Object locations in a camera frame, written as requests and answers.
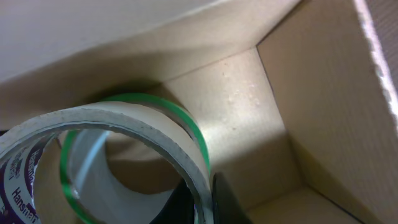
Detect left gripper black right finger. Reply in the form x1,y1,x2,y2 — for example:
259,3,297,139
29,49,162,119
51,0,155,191
212,172,252,224

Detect brown cardboard box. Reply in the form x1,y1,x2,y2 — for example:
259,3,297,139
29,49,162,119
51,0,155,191
1,1,397,223

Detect green tape roll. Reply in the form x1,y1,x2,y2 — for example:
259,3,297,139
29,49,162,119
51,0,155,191
60,93,214,223

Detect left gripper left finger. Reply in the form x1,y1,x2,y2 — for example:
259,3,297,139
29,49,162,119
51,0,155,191
150,179,195,224

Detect white tape roll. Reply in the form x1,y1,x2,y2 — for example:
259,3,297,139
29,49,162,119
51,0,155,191
1,99,213,223

